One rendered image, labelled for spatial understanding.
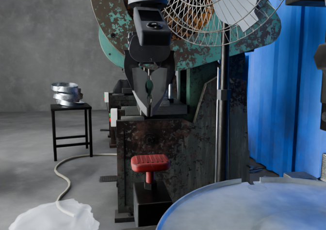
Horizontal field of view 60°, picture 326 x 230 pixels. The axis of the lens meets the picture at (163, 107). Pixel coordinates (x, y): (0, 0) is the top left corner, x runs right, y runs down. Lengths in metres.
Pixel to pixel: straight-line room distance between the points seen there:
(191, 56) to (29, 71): 5.74
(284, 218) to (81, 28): 6.69
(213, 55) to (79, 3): 5.61
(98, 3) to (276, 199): 1.34
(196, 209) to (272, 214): 0.08
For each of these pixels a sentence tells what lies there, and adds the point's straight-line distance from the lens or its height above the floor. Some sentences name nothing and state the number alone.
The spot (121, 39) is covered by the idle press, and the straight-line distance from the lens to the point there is 1.50.
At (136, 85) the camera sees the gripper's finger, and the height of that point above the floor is 0.90.
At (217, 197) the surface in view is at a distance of 0.34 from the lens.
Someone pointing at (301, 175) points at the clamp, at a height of 0.75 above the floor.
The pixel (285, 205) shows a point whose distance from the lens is 0.34.
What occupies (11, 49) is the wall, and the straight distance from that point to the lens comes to 7.12.
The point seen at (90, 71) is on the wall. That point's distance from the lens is 6.79.
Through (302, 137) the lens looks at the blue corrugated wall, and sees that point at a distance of 2.37.
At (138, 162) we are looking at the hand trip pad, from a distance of 0.51.
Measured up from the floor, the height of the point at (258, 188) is 0.78.
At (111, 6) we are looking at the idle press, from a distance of 1.53.
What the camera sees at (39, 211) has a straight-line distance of 1.72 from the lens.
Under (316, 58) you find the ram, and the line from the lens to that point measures 0.27.
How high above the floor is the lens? 0.92
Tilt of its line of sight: 8 degrees down
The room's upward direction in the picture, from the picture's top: straight up
